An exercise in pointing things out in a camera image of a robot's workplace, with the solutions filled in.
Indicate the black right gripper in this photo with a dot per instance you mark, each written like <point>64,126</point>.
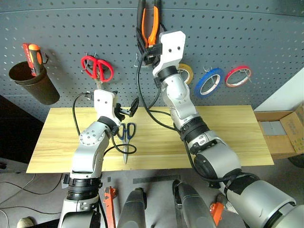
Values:
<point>149,55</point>

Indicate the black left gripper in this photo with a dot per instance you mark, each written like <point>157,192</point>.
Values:
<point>119,113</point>

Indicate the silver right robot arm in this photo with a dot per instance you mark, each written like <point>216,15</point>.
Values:
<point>181,99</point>

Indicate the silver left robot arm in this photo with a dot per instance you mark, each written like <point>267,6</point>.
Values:
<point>88,152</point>

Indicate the silver pegboard hook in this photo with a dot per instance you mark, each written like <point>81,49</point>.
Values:
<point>207,69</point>
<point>136,62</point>
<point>89,62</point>
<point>247,74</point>

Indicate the yellow tape roll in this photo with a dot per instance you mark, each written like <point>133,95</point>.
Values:
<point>189,70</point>

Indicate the blue tape roll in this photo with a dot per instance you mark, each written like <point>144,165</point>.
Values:
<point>202,83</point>

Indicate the grey perforated pegboard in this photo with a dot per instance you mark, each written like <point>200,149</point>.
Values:
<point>59,31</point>

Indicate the red tape roll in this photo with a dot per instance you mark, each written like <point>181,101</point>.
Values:
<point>231,73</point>

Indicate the dark metal holder cup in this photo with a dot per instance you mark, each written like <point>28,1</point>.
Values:
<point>40,88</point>

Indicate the red utility knife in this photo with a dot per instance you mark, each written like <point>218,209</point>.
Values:
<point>28,57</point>

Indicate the dark grey rounded shape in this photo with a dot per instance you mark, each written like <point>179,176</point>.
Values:
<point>192,206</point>
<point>133,209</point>

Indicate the beige shoe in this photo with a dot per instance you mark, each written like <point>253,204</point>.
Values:
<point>25,222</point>

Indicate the brown cardboard box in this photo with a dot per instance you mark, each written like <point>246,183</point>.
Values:
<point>285,133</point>

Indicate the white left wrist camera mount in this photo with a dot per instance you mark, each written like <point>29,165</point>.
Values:
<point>104,102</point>

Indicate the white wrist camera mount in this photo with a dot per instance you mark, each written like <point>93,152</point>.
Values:
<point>172,47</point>
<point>104,102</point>

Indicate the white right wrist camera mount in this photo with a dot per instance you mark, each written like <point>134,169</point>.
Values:
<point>172,47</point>

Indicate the orange metal bracket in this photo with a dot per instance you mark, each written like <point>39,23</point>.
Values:
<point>109,206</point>
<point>217,211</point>

